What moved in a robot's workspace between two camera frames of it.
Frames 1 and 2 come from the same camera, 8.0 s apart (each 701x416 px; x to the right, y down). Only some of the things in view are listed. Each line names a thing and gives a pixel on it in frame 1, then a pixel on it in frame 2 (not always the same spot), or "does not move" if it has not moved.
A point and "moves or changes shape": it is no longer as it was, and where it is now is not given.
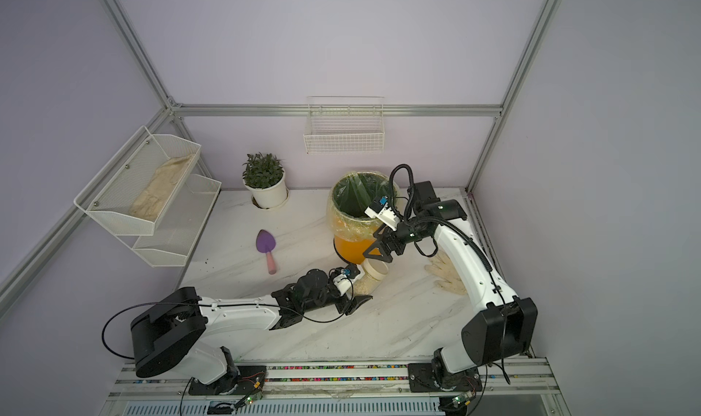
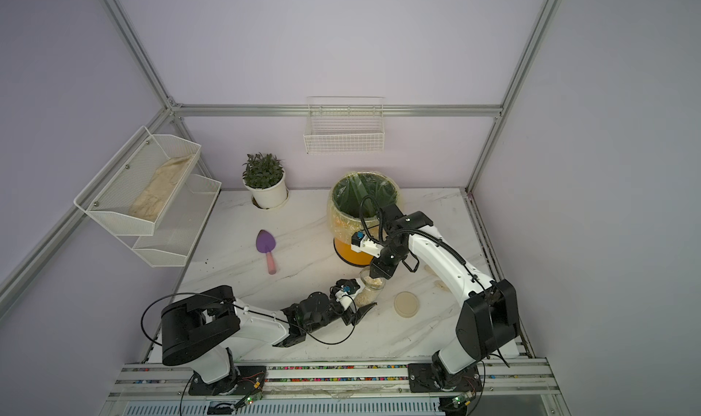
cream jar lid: [376, 269] moves or changes shape
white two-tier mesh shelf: [147, 197] does not move
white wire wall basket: [345, 124] does not move
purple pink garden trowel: [266, 243] does not move
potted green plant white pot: [265, 176] does not move
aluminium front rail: [342, 390] does not move
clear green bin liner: [350, 196] does not move
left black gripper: [350, 306] to [355, 317]
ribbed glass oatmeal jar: [365, 285] moves or changes shape
